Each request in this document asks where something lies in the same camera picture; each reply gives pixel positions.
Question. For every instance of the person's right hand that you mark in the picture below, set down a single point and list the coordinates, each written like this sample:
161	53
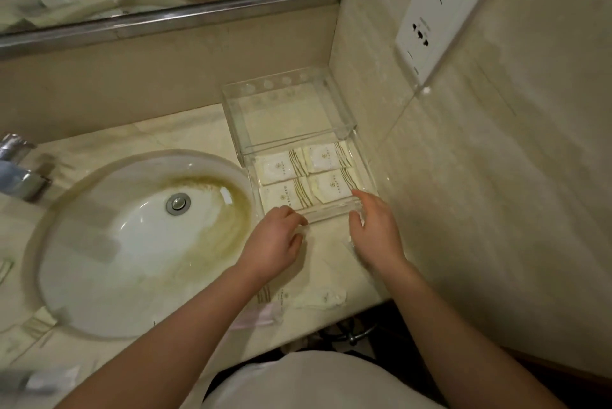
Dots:
377	241

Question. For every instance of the person's left hand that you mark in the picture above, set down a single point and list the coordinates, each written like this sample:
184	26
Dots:
270	246

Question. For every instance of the person's right forearm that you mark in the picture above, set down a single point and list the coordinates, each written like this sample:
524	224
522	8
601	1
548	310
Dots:
459	342

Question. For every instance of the clear packet with dark item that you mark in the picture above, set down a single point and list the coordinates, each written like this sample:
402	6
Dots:
52	377

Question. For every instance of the chrome pipe fitting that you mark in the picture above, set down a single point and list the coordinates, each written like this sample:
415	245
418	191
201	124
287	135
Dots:
354	338

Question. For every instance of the clear acrylic amenity box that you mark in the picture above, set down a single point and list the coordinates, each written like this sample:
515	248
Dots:
287	112
330	215

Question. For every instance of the white oval sink basin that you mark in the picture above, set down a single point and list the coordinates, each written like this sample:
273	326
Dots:
129	260

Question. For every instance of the white wall socket panel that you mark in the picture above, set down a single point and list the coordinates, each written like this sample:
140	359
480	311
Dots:
444	7

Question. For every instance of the pink toothbrush packet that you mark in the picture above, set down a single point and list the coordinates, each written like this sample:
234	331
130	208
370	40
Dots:
260	315

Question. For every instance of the chrome faucet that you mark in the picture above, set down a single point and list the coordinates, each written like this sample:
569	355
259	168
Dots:
21	179

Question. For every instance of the metal sink drain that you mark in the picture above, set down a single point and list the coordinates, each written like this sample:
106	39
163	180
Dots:
178	203

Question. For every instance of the dark wooden door frame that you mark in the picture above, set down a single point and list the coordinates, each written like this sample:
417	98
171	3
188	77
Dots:
574	377

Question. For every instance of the person's left forearm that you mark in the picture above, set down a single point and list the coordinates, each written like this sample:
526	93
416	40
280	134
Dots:
167	342

